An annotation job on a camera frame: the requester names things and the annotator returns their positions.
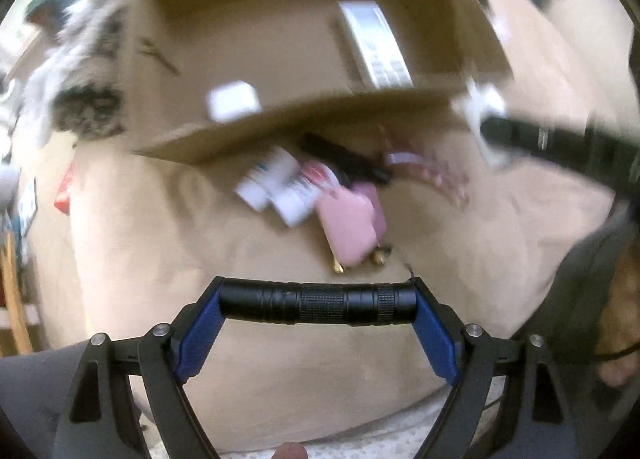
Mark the wooden rack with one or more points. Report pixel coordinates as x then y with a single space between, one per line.
17 299

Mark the white tube with red label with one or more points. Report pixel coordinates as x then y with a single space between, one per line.
302 194

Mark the small red item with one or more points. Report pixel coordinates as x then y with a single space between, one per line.
64 191

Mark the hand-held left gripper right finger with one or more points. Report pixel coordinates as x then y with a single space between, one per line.
435 339

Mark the pink bottle with gold cap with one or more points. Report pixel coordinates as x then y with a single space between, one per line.
347 224

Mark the tan bed sheet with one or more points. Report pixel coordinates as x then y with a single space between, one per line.
150 239

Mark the spotted furry blanket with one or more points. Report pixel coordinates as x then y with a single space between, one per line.
85 74

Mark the white remote control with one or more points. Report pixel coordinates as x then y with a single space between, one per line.
375 44

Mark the black flashlight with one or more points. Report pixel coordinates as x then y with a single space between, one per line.
320 301

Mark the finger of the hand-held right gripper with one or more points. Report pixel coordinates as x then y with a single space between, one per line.
540 139

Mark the small white plastic piece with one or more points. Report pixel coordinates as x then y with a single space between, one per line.
482 99

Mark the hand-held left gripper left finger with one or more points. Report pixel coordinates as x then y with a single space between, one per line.
200 334

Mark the small white box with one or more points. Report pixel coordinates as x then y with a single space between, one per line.
232 100

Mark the grey clothing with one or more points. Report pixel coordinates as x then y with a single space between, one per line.
580 279

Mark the black plastic stick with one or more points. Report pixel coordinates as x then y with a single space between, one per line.
345 159

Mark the cardboard box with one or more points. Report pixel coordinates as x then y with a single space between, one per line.
280 39

